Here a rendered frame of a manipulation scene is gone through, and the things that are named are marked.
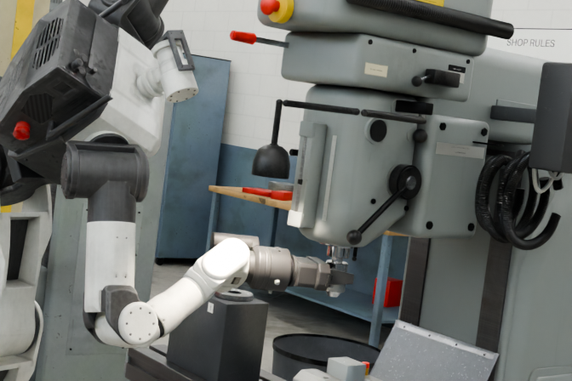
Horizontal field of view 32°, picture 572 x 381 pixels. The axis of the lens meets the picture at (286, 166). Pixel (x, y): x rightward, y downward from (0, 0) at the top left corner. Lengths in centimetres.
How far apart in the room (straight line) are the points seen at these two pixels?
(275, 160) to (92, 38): 44
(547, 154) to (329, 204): 43
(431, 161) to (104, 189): 66
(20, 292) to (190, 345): 41
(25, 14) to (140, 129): 162
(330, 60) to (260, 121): 733
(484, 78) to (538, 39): 496
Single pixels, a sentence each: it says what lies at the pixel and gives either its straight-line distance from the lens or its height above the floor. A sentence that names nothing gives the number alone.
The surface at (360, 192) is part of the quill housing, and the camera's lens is 194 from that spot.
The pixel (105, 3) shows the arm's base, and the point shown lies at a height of 174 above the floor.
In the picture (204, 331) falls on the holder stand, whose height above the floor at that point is 104.
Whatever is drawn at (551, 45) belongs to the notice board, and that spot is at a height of 226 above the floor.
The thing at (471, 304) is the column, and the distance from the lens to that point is 230.
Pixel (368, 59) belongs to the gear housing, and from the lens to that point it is 189.
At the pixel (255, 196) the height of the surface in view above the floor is 88.
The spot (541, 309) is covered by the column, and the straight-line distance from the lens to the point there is 229.
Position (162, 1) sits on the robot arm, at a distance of 218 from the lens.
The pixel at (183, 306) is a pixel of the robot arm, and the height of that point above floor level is 117.
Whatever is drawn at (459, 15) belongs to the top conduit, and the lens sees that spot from 200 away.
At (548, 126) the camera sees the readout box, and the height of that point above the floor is 160.
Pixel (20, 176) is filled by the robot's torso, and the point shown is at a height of 136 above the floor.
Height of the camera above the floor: 156
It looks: 3 degrees down
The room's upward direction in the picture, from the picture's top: 7 degrees clockwise
